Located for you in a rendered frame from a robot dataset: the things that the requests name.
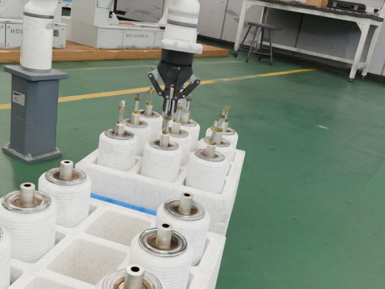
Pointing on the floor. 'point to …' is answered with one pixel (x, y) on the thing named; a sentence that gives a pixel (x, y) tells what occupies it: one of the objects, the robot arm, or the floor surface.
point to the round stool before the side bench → (260, 41)
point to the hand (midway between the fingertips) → (169, 106)
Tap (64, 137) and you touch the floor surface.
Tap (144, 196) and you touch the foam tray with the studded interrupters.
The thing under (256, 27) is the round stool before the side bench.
